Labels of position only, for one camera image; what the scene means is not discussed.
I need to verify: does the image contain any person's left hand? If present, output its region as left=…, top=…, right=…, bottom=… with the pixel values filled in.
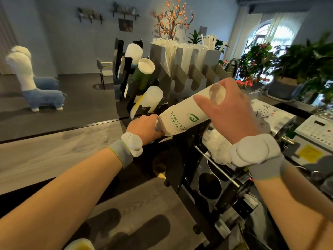
left=126, top=114, right=165, bottom=146

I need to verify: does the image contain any person's right hand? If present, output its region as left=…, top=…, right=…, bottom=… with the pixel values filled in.
left=193, top=77, right=264, bottom=145

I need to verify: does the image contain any sleeve of white paper cups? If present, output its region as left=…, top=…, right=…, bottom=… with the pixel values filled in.
left=155, top=83, right=226, bottom=137

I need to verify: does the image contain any person's left forearm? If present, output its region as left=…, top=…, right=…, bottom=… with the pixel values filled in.
left=0, top=147, right=123, bottom=250

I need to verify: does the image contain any person's right forearm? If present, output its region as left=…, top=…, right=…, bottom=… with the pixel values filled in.
left=252, top=164, right=333, bottom=250

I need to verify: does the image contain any translucent cup stack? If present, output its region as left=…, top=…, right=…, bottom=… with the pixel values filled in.
left=129, top=85, right=164, bottom=120

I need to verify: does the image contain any white tracker grey left wristband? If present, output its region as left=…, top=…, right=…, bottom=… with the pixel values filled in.
left=109, top=132, right=144, bottom=169

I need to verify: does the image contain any white tracker grey wristband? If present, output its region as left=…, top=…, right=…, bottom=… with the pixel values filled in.
left=109, top=132, right=144, bottom=169
left=229, top=133, right=287, bottom=180

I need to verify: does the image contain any grey metal straw holder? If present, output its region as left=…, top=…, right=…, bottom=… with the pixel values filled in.
left=150, top=43, right=232, bottom=100

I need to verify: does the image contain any crumpled clear plastic bag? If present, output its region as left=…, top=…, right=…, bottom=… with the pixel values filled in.
left=202, top=129, right=233, bottom=166

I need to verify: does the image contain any green cup stack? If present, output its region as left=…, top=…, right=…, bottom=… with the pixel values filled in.
left=131, top=58, right=156, bottom=90

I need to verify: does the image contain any curved metal faucet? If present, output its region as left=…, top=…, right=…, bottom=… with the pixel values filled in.
left=224, top=58, right=239, bottom=79

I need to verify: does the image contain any black cup dispenser rack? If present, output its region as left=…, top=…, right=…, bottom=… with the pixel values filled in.
left=113, top=37, right=170, bottom=120

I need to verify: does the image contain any bunch of white wrapped straws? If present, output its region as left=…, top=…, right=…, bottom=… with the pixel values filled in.
left=152, top=34, right=229, bottom=76

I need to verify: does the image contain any red flowering plant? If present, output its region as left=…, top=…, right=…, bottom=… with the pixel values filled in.
left=235, top=42, right=277, bottom=89

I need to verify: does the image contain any white tracker grey right wristband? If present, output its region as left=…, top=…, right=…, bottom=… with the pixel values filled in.
left=229, top=133, right=287, bottom=180

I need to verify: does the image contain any white printed sealing film cover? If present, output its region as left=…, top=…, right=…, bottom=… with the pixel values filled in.
left=250, top=98, right=297, bottom=136

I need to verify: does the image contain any white cup stack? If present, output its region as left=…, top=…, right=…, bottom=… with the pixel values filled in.
left=124, top=43, right=143, bottom=67

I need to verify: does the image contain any small green leafy plant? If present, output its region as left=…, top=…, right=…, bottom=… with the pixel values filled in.
left=186, top=30, right=202, bottom=45

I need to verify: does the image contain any grey chair with black legs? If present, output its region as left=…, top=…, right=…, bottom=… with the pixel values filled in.
left=96, top=58, right=114, bottom=90

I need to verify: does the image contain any black cup sealing machine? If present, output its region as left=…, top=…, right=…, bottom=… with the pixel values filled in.
left=152, top=119, right=296, bottom=248

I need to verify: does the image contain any pink blossom tree decoration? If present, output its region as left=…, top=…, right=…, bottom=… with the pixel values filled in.
left=152, top=0, right=195, bottom=41

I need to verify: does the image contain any large green potted plant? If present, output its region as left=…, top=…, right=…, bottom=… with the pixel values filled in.
left=267, top=31, right=333, bottom=105

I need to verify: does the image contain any white machine with keypad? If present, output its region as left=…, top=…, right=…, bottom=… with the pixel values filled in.
left=288, top=109, right=333, bottom=165

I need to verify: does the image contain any white blue alpaca-shaped seat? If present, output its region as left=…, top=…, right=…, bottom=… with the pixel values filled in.
left=5, top=45, right=67, bottom=112

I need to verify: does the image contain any yellow white rounded object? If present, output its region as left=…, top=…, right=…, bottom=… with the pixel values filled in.
left=63, top=238, right=96, bottom=250

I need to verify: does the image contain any dark wall picture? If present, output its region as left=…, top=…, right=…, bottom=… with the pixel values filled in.
left=118, top=18, right=134, bottom=33

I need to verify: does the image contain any black wall shelf with figurines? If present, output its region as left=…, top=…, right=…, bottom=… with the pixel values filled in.
left=76, top=7, right=103, bottom=25
left=109, top=1, right=140, bottom=21

